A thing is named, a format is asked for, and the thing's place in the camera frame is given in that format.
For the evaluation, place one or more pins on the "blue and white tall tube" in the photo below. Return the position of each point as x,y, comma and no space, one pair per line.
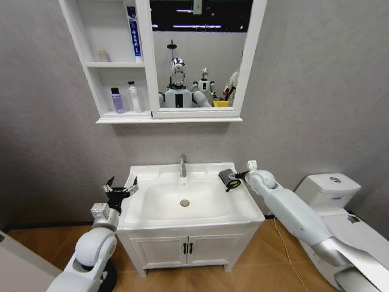
134,33

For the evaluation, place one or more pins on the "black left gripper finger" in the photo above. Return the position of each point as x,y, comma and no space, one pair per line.
133,186
108,185

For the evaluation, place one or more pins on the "chrome toilet flush button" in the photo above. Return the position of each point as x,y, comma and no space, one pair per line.
335,179

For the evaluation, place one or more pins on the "chrome faucet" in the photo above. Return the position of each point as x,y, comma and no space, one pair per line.
182,166

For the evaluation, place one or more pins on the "white bottle with black cap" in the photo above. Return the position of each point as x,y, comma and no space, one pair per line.
134,98

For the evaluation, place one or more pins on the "white toilet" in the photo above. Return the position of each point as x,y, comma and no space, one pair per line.
329,194

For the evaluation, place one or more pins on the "cabinet mirror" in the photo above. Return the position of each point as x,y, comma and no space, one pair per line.
200,54

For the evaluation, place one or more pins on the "white vanity cabinet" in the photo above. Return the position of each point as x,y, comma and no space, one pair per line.
188,246

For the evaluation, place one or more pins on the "metal basin drain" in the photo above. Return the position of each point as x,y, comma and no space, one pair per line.
184,203

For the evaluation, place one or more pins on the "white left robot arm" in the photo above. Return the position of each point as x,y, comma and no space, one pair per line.
91,243

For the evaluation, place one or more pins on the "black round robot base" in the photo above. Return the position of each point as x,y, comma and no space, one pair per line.
110,278

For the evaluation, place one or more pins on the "white ceramic washbasin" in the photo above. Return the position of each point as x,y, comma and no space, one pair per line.
188,197

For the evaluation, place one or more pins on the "white wall cabinet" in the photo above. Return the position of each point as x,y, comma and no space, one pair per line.
115,79

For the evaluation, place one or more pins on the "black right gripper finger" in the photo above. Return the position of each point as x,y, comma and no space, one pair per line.
232,175
233,185

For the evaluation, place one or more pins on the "small clear cup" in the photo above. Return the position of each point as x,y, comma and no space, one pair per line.
103,56

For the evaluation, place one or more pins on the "white box with grey edge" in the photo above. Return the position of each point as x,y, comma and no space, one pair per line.
21,264

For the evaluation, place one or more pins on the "purple bottle with black cap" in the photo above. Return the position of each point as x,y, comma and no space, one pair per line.
117,102

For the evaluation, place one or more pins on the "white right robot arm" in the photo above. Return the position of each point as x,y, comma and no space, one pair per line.
291,213

